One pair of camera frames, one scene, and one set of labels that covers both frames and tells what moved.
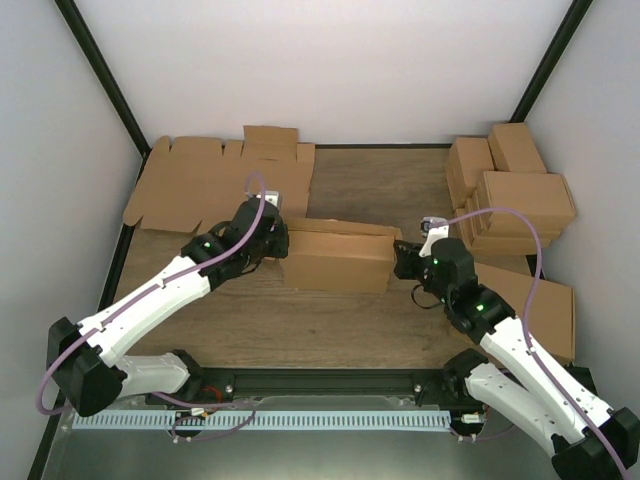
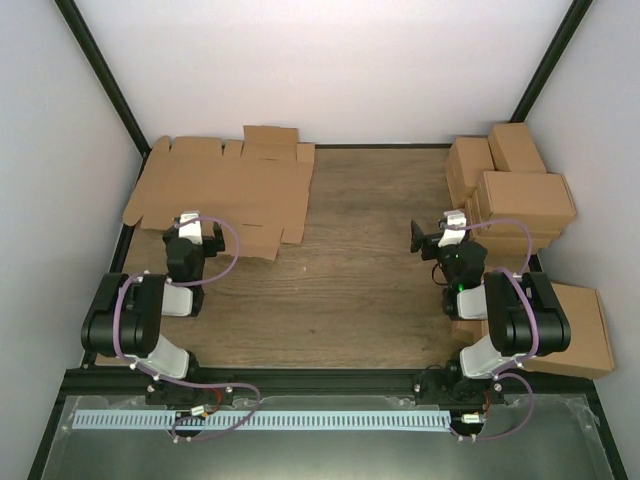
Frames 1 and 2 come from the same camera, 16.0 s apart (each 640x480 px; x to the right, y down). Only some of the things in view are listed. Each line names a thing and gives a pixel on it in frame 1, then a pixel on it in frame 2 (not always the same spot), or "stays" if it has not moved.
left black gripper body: (280, 250) → (214, 248)
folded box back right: (513, 150) stays
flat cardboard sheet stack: (197, 182) stays
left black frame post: (107, 80) stays
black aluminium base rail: (256, 383) stays
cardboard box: (339, 256) → (589, 354)
